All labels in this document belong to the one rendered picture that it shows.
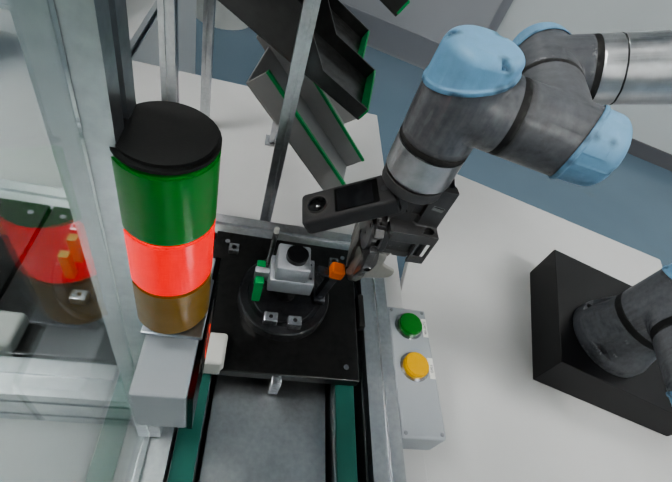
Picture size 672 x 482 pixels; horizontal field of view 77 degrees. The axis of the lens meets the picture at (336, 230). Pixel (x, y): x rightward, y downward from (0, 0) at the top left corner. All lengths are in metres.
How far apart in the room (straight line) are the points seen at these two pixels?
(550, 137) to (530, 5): 3.32
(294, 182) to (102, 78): 0.85
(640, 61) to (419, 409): 0.51
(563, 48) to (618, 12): 3.29
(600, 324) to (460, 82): 0.64
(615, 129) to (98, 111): 0.40
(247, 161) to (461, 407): 0.69
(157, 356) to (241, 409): 0.34
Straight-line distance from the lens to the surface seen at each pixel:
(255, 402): 0.67
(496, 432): 0.87
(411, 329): 0.72
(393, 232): 0.50
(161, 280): 0.26
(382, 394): 0.68
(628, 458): 1.03
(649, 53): 0.56
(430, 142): 0.42
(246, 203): 0.95
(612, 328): 0.93
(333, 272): 0.60
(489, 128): 0.41
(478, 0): 3.66
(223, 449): 0.65
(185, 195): 0.21
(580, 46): 0.55
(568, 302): 0.99
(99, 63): 0.19
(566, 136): 0.43
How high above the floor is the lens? 1.55
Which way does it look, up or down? 47 degrees down
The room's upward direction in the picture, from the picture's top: 22 degrees clockwise
